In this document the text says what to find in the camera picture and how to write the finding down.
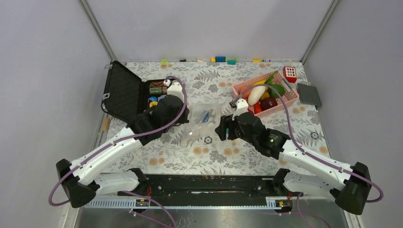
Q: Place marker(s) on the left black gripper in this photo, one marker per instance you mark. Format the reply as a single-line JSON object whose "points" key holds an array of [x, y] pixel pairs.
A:
{"points": [[184, 118]]}

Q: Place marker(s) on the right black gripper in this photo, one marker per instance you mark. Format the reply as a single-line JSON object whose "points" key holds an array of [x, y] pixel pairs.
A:
{"points": [[221, 130]]}

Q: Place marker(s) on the clear zip top bag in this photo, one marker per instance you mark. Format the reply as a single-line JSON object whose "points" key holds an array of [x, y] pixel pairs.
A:
{"points": [[195, 130]]}

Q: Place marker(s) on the peach toy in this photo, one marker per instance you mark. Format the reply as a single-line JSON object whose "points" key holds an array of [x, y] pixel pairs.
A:
{"points": [[245, 92]]}

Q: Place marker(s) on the white radish toy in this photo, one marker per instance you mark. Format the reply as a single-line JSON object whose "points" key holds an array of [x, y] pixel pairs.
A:
{"points": [[256, 94]]}

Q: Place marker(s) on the dark red eggplant toy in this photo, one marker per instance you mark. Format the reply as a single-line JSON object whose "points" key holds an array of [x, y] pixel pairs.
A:
{"points": [[268, 103]]}

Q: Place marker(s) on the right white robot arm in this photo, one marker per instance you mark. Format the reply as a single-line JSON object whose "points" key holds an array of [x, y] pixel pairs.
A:
{"points": [[345, 184]]}

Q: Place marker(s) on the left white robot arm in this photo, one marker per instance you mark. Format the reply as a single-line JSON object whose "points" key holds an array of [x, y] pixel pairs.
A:
{"points": [[83, 179]]}

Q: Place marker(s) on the blue grey brick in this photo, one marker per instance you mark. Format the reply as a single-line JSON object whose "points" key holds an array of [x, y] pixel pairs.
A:
{"points": [[205, 117]]}

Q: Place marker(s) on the red chili toy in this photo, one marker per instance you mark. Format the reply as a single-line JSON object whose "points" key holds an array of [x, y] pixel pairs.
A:
{"points": [[257, 108]]}

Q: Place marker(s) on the black open case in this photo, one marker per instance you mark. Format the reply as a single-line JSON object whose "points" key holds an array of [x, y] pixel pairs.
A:
{"points": [[143, 105]]}

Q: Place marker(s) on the wooden block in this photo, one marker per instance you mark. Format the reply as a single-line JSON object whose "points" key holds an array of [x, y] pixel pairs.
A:
{"points": [[105, 124]]}

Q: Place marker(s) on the pink plastic basket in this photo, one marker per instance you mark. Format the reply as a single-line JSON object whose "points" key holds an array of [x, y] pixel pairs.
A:
{"points": [[289, 98]]}

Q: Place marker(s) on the red grid block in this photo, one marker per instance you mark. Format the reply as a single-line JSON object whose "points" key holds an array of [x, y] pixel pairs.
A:
{"points": [[290, 74]]}

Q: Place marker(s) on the dark grey baseplate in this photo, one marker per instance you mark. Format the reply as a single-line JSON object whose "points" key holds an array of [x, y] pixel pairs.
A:
{"points": [[308, 95]]}

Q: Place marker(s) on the black ring washer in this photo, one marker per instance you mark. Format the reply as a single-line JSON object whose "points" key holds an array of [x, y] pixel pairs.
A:
{"points": [[207, 140]]}

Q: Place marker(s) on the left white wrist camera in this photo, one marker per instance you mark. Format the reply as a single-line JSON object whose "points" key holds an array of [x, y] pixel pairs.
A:
{"points": [[175, 88]]}

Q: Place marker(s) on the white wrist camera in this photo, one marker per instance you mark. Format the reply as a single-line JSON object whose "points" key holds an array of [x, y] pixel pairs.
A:
{"points": [[175, 88], [241, 106]]}

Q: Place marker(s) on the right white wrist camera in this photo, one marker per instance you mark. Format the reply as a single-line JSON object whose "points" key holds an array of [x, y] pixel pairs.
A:
{"points": [[241, 106]]}

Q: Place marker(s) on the blue brick at wall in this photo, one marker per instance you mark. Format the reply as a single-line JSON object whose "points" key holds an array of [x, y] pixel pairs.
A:
{"points": [[220, 59]]}

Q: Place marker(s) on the green teal brick at wall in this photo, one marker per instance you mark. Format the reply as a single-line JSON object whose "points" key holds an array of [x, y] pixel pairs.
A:
{"points": [[231, 61]]}

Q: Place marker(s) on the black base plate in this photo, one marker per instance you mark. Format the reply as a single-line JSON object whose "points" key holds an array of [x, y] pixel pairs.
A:
{"points": [[211, 190]]}

